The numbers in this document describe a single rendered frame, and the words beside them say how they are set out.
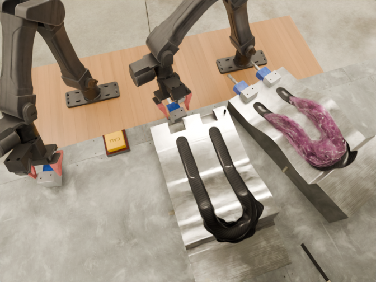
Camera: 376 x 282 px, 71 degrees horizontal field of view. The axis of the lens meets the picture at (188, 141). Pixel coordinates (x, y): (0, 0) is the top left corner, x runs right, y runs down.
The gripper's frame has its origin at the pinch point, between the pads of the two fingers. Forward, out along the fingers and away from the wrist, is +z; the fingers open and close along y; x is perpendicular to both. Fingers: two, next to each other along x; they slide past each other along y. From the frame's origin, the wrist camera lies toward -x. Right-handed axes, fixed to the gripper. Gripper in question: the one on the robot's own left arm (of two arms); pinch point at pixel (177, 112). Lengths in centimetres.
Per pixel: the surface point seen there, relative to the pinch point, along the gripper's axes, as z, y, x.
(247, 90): -0.5, 24.5, -6.5
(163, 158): 3.6, -12.0, -15.0
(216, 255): 21.0, -11.0, -41.0
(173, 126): 0.8, -4.0, -5.5
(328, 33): 47, 165, 90
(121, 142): 1.4, -21.7, -0.8
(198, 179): 9.3, -5.4, -24.3
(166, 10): 4, 57, 167
